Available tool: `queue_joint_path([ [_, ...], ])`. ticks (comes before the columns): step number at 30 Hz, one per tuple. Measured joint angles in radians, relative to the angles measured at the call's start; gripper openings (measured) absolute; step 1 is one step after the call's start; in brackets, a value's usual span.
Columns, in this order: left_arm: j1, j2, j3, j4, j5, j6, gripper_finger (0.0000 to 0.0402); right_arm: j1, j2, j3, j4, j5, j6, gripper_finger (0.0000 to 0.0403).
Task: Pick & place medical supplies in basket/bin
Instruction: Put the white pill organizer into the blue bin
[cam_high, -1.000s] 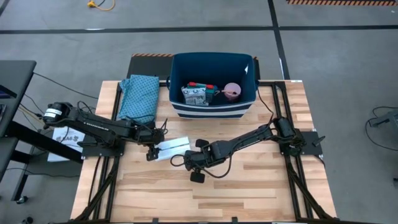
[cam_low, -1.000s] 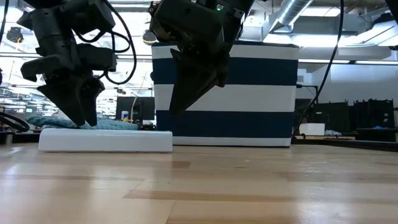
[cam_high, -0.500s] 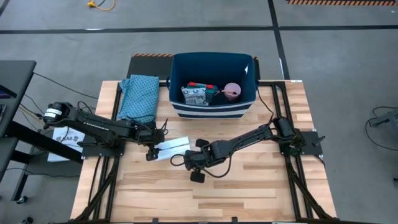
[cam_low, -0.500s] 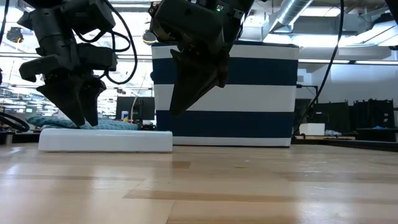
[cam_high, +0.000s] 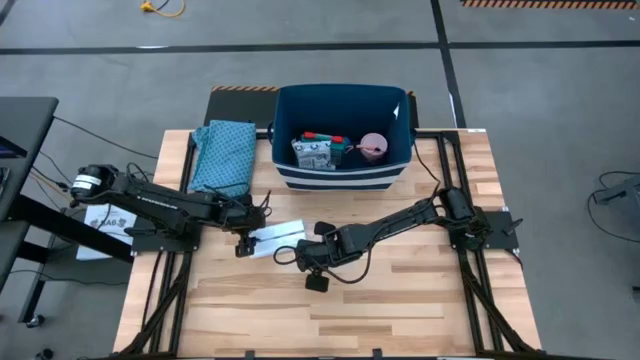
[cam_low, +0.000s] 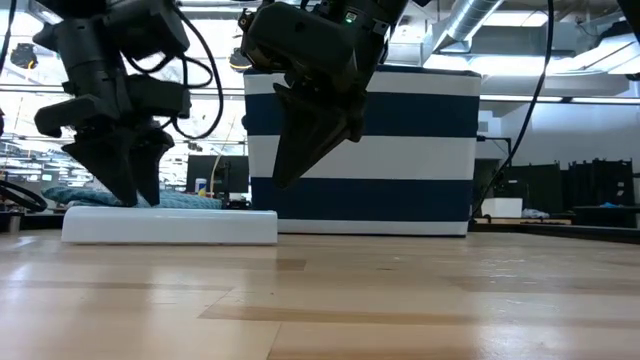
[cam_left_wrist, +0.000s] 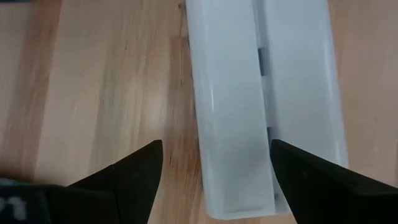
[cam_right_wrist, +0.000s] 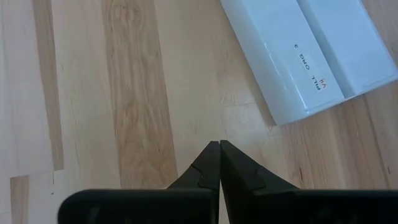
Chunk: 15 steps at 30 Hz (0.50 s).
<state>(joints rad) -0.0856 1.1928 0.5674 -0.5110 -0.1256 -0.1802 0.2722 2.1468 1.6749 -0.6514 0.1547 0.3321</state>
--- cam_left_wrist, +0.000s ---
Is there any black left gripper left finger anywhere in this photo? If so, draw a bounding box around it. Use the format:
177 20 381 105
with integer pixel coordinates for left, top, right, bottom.
49 139 164 224

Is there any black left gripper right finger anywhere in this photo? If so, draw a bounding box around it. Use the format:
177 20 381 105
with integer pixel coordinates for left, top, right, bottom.
269 138 398 224

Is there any white blue pill organizer box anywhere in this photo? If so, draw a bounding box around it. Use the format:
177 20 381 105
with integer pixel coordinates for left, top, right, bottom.
184 0 349 220

